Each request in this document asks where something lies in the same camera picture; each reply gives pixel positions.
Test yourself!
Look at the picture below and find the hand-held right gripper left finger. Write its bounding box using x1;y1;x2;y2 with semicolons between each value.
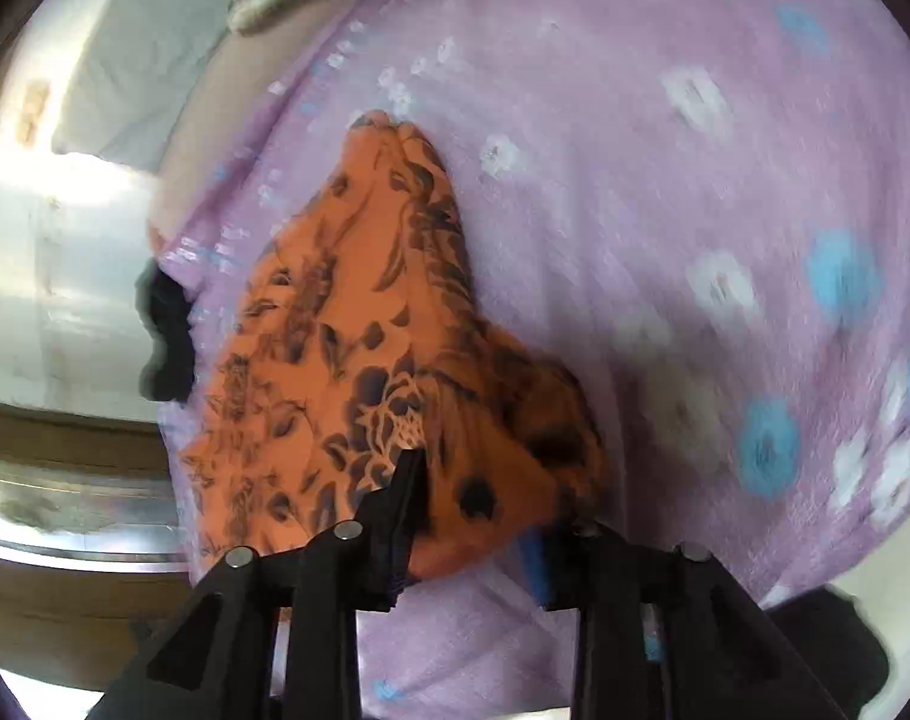
87;448;426;720

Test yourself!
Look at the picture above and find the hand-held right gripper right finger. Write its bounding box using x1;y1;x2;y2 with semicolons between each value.
525;516;850;720

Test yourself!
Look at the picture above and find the orange black floral cloth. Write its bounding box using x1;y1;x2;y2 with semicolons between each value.
181;111;610;593

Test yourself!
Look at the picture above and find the dark cloth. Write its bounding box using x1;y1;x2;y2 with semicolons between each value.
762;589;891;720

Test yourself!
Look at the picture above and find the wooden wardrobe with mirror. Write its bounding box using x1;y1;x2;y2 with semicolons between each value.
0;397;201;691

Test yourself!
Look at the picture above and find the purple floral blanket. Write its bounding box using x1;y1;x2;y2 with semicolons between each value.
151;0;910;720

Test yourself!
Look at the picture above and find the white door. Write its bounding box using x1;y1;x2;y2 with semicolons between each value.
0;150;163;410

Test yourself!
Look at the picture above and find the pink mattress cover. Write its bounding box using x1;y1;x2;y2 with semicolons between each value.
146;30;366;248

